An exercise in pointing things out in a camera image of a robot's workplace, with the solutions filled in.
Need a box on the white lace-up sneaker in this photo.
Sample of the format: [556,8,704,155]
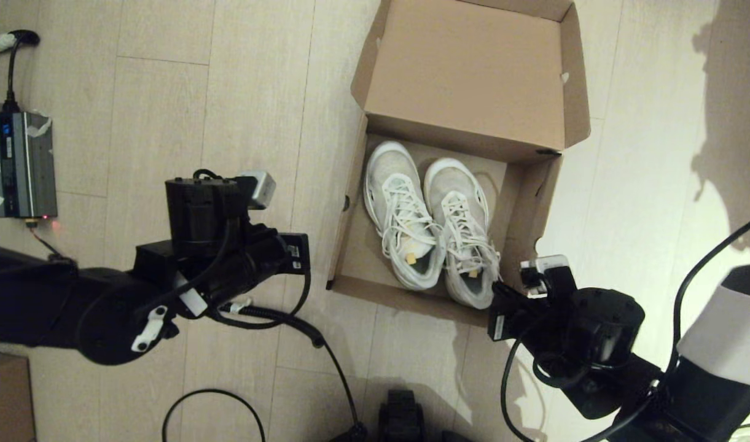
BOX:
[364,141,447,291]
[423,158,503,310]

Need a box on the brown cardboard shoe box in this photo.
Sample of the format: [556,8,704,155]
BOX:
[327,0,592,328]

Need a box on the black grey robot base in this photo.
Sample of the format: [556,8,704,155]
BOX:
[332,389,474,442]

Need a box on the small brown cardboard box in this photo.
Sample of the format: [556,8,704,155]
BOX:
[0,351,36,442]

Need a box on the grey power supply unit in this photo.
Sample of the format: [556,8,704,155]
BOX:
[0,112,59,220]

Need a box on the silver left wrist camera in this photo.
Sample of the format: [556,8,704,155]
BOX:
[236,171,277,211]

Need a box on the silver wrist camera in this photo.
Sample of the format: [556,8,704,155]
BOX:
[236,171,277,211]
[520,255,572,298]

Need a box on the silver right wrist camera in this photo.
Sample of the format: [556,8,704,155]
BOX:
[520,255,572,298]

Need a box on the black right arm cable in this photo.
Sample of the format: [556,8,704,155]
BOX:
[501,212,750,442]

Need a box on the black corrugated cable conduit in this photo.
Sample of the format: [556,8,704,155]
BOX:
[31,221,368,442]

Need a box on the thin black cable loop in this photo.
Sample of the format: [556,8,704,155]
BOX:
[163,389,268,442]

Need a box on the black power cord with tape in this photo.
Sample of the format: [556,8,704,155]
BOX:
[0,31,42,114]

